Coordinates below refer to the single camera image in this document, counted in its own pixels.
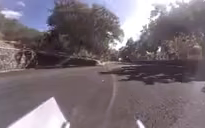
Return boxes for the grey asphalt road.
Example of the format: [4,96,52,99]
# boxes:
[0,61,205,128]

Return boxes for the rough stone wall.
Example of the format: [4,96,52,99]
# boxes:
[0,45,38,74]

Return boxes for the row of trees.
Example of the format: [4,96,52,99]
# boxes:
[118,0,205,63]

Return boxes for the bushes on slope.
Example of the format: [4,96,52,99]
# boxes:
[0,6,49,51]

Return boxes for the large dark tree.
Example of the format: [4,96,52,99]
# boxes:
[46,0,125,61]

